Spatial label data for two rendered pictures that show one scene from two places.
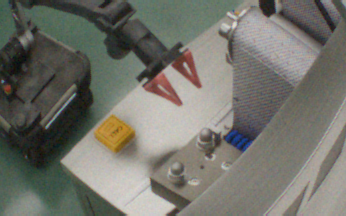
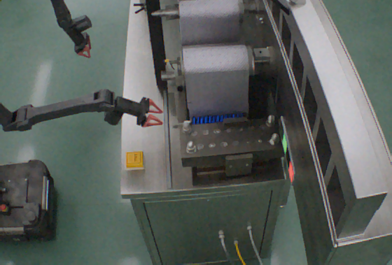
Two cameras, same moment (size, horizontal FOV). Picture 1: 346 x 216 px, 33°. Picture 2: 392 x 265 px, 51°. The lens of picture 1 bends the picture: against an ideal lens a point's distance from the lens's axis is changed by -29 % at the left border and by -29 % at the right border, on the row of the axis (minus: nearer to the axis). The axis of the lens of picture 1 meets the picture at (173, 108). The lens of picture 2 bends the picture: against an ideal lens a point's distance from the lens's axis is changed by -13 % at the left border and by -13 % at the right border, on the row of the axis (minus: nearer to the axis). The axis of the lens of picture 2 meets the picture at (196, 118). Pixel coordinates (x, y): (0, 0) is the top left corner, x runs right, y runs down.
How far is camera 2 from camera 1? 0.75 m
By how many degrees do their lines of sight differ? 28
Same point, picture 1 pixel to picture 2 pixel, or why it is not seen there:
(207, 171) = (200, 139)
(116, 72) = (50, 161)
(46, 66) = (18, 178)
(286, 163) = (332, 65)
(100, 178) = (148, 184)
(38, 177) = (56, 244)
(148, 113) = (138, 142)
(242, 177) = (325, 76)
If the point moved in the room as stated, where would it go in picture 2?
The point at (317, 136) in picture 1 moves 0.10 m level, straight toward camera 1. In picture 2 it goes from (332, 51) to (354, 73)
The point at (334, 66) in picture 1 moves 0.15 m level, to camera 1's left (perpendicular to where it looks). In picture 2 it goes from (308, 24) to (278, 47)
